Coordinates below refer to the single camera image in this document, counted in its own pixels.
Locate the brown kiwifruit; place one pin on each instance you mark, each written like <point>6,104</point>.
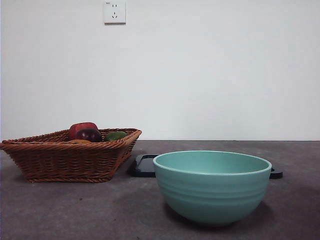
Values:
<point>77,141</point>

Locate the dark green rectangular tray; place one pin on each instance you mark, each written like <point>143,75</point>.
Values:
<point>142,167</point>

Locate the white wall socket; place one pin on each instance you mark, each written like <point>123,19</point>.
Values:
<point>115,18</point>

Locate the brown wicker basket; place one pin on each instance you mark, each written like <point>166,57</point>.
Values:
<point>62,162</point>

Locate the green avocado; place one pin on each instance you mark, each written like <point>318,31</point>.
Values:
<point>113,136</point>

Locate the teal ribbed bowl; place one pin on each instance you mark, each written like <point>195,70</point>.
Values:
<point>212,195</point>

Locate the dark purple plum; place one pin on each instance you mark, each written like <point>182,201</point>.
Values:
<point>87,135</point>

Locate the red apple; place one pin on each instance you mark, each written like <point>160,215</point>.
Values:
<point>80,126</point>

